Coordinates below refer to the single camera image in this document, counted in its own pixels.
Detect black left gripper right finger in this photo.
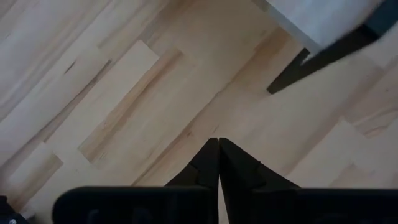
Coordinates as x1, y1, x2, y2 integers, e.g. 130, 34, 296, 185
219, 138, 398, 224

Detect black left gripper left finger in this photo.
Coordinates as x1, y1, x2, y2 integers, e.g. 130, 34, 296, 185
52, 138, 220, 224

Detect wooden shelf with black legs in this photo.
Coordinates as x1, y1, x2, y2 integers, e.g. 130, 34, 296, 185
251, 0, 398, 95

